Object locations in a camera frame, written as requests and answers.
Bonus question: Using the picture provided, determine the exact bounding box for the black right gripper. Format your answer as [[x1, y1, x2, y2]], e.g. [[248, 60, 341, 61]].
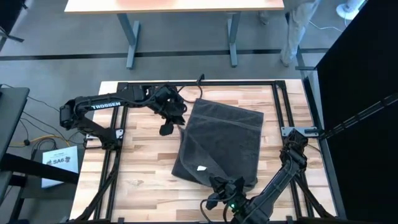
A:
[[205, 175, 253, 218]]

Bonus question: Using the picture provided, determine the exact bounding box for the black partition base bar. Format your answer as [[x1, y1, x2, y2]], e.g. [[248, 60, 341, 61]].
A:
[[294, 45, 318, 82]]

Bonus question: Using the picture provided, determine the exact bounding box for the white floor fan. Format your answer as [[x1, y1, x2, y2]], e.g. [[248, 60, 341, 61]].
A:
[[335, 0, 366, 21]]

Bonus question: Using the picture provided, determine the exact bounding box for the black side desk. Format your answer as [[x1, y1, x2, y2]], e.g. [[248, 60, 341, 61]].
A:
[[0, 86, 31, 162]]

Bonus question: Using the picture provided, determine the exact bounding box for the dark grey terry towel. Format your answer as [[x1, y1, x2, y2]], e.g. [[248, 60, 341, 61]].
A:
[[171, 97, 265, 193]]

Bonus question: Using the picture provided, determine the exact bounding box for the black aluminium table frame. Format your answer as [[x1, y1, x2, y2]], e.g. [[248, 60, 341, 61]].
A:
[[73, 79, 338, 224]]

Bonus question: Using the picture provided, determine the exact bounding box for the black floor cable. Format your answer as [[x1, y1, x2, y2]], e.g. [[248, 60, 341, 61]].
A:
[[0, 83, 90, 151]]

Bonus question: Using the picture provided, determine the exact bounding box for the black partition panel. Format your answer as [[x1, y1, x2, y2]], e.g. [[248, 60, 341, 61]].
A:
[[315, 0, 398, 224]]

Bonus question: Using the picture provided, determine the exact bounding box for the black desk crossbar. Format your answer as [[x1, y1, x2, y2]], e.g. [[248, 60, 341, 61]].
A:
[[0, 152, 80, 185]]

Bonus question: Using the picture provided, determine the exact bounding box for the black stand leg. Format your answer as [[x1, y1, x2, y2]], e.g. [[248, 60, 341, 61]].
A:
[[0, 26, 25, 52]]

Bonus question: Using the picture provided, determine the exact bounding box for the yellow floor cable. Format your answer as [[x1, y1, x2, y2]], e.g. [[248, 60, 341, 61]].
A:
[[8, 133, 72, 148]]

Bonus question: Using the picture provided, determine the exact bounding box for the white power cable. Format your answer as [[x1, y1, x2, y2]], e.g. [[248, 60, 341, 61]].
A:
[[309, 19, 345, 34]]

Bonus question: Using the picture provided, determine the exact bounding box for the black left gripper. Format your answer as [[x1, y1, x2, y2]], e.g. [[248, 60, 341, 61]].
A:
[[144, 83, 188, 137]]

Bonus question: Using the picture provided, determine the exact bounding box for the grey desk leg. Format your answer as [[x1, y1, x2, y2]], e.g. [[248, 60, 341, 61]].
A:
[[226, 11, 242, 68], [116, 12, 141, 70]]

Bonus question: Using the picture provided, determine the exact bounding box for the person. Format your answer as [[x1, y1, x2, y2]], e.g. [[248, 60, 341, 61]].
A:
[[257, 0, 323, 68]]

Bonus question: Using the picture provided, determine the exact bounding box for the white paper sign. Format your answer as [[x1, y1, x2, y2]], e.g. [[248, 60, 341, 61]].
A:
[[41, 145, 79, 189]]

